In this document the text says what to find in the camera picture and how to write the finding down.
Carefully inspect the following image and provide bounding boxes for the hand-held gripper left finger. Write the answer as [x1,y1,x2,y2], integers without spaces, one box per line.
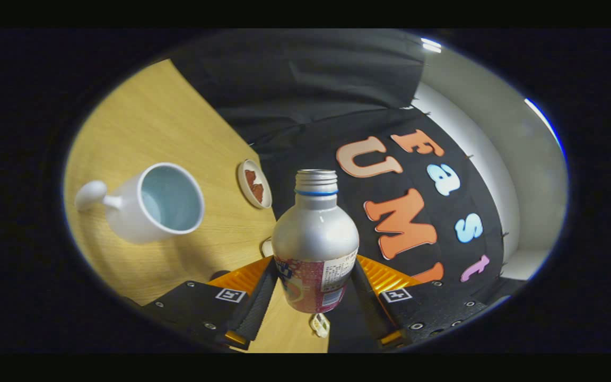
[141,257,280,352]

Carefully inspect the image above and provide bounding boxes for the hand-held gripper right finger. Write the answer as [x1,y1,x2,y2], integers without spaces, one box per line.
[351,256,492,348]

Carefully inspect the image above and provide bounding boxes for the silver juice bottle pink label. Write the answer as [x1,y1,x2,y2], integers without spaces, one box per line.
[272,169,360,314]

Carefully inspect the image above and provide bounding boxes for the white ceramic cup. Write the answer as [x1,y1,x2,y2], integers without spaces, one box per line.
[75,162,205,245]

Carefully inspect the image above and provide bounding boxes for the white compartment tray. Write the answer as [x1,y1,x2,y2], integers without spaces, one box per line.
[310,313,330,338]

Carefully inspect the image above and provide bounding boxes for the small white plate red snack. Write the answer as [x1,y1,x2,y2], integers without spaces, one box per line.
[237,159,273,210]

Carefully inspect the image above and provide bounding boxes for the wooden table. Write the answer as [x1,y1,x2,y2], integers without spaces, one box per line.
[64,58,330,353]

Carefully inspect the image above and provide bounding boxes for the black backdrop cloth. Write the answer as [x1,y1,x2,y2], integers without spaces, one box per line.
[170,29,526,353]

